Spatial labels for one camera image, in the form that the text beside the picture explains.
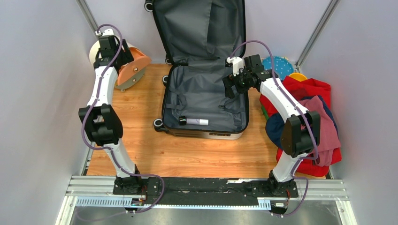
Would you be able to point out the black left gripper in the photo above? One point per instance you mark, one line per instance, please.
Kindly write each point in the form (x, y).
(126, 56)

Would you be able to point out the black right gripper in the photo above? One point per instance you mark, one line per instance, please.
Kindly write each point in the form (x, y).
(229, 81)

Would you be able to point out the cream mini drawer cabinet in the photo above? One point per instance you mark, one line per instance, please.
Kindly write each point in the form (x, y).
(130, 73)

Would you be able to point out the white tube black cap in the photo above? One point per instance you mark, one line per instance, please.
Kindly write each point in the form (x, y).
(192, 121)

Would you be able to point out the navy blue garment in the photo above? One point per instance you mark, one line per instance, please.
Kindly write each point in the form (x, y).
(275, 123)

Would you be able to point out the astronaut print suitcase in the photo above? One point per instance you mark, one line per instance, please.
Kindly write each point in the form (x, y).
(198, 36)

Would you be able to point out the pink ribbed garment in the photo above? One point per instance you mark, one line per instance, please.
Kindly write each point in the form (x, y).
(329, 140)

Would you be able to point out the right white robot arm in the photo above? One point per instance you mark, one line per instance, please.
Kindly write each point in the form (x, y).
(301, 132)

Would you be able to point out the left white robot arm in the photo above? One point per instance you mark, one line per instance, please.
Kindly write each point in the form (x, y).
(101, 127)

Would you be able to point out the green plastic tray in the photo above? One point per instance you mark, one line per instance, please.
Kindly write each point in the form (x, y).
(265, 113)

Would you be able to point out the teal dotted plate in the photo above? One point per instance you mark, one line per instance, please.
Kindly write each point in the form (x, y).
(283, 67)

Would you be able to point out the orange bowl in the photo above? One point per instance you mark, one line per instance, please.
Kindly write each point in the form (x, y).
(298, 76)

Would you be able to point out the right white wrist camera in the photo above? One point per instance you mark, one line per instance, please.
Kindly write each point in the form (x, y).
(237, 64)

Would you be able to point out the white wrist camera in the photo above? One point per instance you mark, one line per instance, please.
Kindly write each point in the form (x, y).
(107, 32)
(237, 64)

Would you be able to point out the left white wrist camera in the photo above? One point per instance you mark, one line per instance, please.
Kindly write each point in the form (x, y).
(107, 32)

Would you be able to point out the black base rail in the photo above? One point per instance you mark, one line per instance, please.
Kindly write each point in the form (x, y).
(202, 191)

